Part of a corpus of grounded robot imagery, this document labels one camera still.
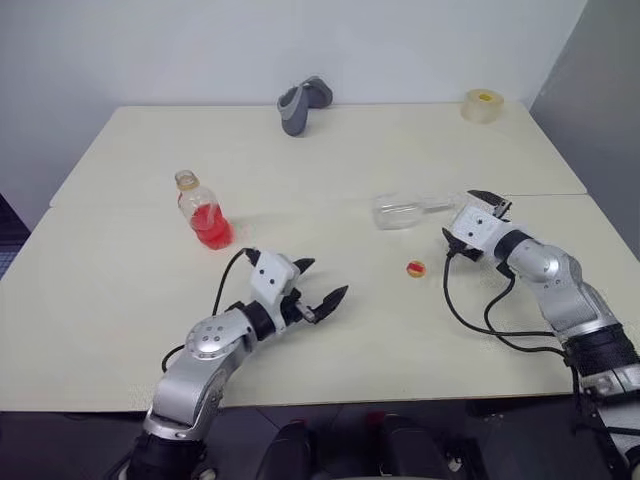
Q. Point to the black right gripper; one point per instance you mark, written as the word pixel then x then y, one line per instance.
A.
pixel 504 210

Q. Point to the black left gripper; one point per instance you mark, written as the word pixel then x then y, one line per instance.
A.
pixel 292 310

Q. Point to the yellow red bottle cap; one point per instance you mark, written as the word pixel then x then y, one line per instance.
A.
pixel 415 268

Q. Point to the bottle with red liquid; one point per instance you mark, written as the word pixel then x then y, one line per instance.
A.
pixel 210 225

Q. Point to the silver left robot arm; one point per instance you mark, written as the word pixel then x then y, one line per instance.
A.
pixel 200 370

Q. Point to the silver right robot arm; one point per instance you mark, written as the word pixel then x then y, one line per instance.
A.
pixel 560 285

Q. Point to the clear tape roll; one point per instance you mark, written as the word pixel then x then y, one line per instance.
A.
pixel 482 106

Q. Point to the dark rounded shape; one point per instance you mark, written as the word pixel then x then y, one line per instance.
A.
pixel 407 447
pixel 285 450

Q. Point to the grey curved plastic object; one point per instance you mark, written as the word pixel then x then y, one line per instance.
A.
pixel 297 110

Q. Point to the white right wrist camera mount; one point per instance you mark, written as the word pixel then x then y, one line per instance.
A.
pixel 477 227

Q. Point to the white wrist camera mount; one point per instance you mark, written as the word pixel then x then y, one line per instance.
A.
pixel 270 285
pixel 477 227

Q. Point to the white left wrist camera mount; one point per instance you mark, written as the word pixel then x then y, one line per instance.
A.
pixel 270 285

